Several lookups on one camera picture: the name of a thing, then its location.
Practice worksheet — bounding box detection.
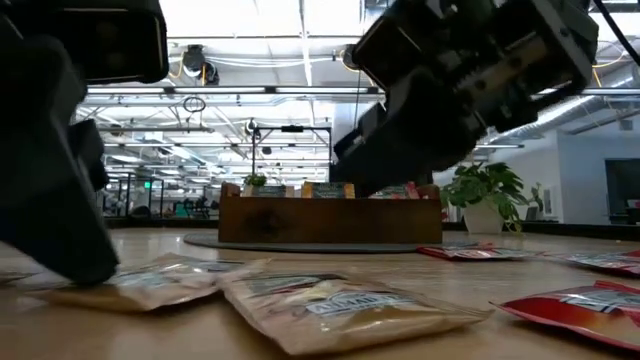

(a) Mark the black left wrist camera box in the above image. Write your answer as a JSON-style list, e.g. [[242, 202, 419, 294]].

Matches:
[[0, 0, 170, 85]]

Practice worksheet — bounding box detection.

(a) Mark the wooden tea organizer box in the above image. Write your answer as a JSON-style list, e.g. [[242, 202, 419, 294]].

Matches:
[[218, 181, 444, 245]]

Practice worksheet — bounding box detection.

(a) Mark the long white light bar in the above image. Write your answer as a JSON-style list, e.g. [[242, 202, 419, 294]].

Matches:
[[85, 85, 640, 97], [102, 142, 525, 150]]

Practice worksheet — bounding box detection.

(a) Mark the black aluminium table frame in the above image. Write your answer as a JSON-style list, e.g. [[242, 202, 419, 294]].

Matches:
[[102, 217, 640, 242]]

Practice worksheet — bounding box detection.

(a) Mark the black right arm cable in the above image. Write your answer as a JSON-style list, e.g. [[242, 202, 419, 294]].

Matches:
[[592, 0, 640, 67]]

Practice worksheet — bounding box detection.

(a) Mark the orange mango tea bag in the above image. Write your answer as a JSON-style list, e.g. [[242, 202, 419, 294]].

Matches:
[[301, 181, 356, 200]]

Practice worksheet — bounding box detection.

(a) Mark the grey round woven placemat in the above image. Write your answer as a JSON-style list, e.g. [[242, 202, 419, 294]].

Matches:
[[183, 232, 482, 255]]

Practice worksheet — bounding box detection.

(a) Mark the dark wall screen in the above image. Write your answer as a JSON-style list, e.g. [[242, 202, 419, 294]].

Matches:
[[604, 158, 640, 225]]

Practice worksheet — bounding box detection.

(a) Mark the black cable loop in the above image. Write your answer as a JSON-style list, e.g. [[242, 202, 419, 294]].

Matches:
[[182, 95, 207, 114]]

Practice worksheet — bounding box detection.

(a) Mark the red strawberry tea bag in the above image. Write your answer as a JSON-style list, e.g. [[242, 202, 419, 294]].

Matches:
[[369, 182, 421, 200], [543, 249, 640, 279], [417, 243, 542, 262], [491, 279, 640, 351]]

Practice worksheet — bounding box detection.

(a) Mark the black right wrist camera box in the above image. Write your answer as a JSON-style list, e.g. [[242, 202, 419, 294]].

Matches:
[[351, 13, 427, 92]]

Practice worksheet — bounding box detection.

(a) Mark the white building column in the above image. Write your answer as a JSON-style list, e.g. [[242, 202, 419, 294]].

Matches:
[[332, 102, 374, 149]]

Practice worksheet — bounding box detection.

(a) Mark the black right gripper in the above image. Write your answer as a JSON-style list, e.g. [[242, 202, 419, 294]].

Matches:
[[329, 0, 601, 197]]

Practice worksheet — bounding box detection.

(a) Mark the silver ventilation duct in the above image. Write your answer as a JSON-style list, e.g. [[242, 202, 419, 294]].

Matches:
[[487, 94, 601, 147]]

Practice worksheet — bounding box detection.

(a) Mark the black hanging cord reel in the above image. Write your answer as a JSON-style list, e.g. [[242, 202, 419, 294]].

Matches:
[[181, 43, 221, 87], [341, 43, 359, 71]]

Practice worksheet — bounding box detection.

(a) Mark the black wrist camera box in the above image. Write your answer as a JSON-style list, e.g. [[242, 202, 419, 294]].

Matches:
[[0, 0, 170, 85], [351, 13, 427, 92]]

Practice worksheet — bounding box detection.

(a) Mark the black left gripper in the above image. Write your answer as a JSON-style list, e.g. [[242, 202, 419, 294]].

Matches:
[[0, 14, 121, 287]]

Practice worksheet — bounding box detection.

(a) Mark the black metal stand frame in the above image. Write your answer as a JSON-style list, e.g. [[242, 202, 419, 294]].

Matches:
[[250, 124, 333, 177]]

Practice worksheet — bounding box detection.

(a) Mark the green plant in white pot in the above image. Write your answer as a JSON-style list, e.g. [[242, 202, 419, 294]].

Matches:
[[438, 160, 546, 235]]

